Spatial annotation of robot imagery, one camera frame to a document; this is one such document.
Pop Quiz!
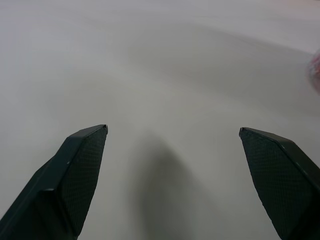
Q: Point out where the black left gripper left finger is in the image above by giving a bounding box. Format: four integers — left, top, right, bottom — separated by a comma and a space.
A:
0, 124, 109, 240

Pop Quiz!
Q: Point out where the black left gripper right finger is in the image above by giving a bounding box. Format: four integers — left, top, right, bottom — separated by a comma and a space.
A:
238, 126, 320, 240

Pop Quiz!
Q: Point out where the pink red blurred object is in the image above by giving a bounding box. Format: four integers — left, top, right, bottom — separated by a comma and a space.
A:
305, 48, 320, 94

